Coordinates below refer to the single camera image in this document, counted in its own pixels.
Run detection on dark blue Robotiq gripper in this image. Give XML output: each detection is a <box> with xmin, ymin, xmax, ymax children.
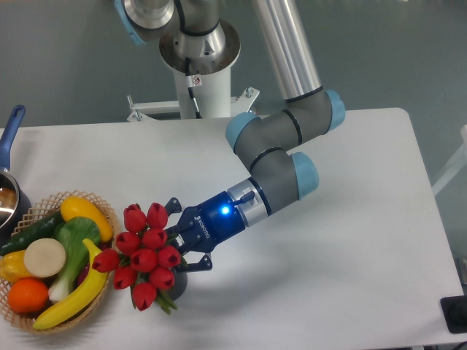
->
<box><xmin>164</xmin><ymin>192</ymin><xmax>246</xmax><ymax>273</ymax></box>

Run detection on red tulip bouquet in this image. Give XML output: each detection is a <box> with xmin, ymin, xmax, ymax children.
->
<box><xmin>92</xmin><ymin>203</ymin><xmax>185</xmax><ymax>314</ymax></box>

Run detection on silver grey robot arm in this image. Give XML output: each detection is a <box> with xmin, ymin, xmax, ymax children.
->
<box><xmin>115</xmin><ymin>1</ymin><xmax>345</xmax><ymax>272</ymax></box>

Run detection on dark grey ribbed vase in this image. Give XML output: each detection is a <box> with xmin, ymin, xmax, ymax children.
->
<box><xmin>159</xmin><ymin>269</ymin><xmax>188</xmax><ymax>301</ymax></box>

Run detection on yellow plastic banana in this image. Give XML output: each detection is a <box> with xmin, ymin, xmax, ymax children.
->
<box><xmin>32</xmin><ymin>238</ymin><xmax>108</xmax><ymax>331</ymax></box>

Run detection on green plastic bok choy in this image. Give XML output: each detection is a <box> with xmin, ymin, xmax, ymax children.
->
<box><xmin>48</xmin><ymin>217</ymin><xmax>101</xmax><ymax>303</ymax></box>

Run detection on yellow plastic lemon squash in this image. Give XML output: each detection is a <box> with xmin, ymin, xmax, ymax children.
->
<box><xmin>60</xmin><ymin>196</ymin><xmax>113</xmax><ymax>242</ymax></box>

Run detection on woven wicker basket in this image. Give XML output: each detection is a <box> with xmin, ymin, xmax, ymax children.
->
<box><xmin>1</xmin><ymin>190</ymin><xmax>120</xmax><ymax>334</ymax></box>

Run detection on green plastic cucumber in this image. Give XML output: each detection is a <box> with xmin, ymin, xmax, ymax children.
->
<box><xmin>1</xmin><ymin>211</ymin><xmax>64</xmax><ymax>256</ymax></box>

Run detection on beige round radish slice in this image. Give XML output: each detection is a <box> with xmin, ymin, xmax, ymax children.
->
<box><xmin>23</xmin><ymin>238</ymin><xmax>66</xmax><ymax>278</ymax></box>

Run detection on orange plastic orange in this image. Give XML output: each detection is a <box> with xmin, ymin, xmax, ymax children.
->
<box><xmin>7</xmin><ymin>278</ymin><xmax>48</xmax><ymax>314</ymax></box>

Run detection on yellow plastic bell pepper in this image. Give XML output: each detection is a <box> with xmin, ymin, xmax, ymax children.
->
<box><xmin>1</xmin><ymin>250</ymin><xmax>33</xmax><ymax>283</ymax></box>

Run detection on black device at table edge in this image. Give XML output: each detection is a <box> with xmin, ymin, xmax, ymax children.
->
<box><xmin>440</xmin><ymin>295</ymin><xmax>466</xmax><ymax>334</ymax></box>

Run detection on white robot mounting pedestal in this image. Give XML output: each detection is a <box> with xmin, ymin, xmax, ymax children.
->
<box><xmin>127</xmin><ymin>66</ymin><xmax>260</xmax><ymax>122</ymax></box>

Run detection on black cable on pedestal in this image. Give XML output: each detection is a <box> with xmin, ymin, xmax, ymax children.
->
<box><xmin>184</xmin><ymin>57</ymin><xmax>203</xmax><ymax>120</ymax></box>

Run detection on blue handled steel saucepan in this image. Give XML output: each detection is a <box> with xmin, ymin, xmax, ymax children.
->
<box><xmin>1</xmin><ymin>105</ymin><xmax>31</xmax><ymax>245</ymax></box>

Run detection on white frame at right edge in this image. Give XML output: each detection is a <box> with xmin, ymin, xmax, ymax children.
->
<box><xmin>431</xmin><ymin>125</ymin><xmax>466</xmax><ymax>196</ymax></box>

